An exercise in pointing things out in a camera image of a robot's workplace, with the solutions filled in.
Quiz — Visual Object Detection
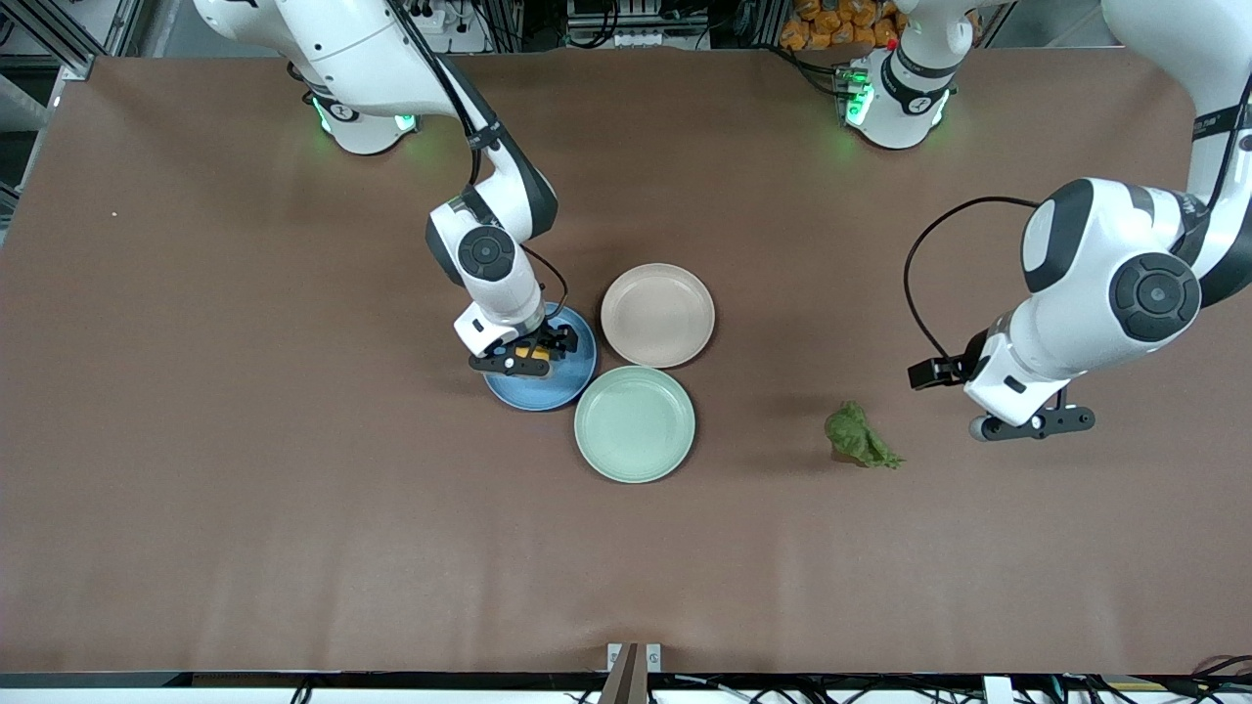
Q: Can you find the green lettuce leaf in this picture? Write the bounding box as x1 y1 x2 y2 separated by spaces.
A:
824 401 906 470

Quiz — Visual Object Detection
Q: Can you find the blue plate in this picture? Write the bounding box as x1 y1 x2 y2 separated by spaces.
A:
484 303 598 413

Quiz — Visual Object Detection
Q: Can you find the beige plate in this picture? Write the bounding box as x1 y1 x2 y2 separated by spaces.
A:
600 263 716 370

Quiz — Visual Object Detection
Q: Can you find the mint green plate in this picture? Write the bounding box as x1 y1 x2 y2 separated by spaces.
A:
574 366 696 484

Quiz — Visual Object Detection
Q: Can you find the small base controller board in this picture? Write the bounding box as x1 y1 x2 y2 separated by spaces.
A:
833 61 874 104

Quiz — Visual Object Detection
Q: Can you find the white background equipment box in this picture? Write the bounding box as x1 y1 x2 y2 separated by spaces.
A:
567 0 710 50

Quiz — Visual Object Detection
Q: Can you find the brown table cover mat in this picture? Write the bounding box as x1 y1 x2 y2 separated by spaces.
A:
0 47 1252 676

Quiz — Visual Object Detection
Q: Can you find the bag of orange fruits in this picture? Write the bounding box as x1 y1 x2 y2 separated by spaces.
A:
780 0 906 52

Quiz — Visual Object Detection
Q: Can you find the black right camera mount bracket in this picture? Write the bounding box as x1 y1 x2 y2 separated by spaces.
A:
468 348 539 379

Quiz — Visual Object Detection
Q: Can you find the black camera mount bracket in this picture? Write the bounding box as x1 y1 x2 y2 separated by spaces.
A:
468 348 539 379
988 386 1096 439

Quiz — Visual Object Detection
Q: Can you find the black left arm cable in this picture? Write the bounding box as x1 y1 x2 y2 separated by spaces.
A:
903 196 1041 361

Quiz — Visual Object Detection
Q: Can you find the black left camera mount bracket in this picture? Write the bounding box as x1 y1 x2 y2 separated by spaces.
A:
988 386 1096 439

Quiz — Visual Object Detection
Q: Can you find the small metal bracket plate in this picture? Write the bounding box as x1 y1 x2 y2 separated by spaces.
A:
606 642 663 676

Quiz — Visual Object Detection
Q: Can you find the brown camera stand pole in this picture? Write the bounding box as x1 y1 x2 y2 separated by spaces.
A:
597 642 648 704

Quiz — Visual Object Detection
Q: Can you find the aluminium frame profile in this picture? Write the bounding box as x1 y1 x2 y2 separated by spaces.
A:
0 0 148 81

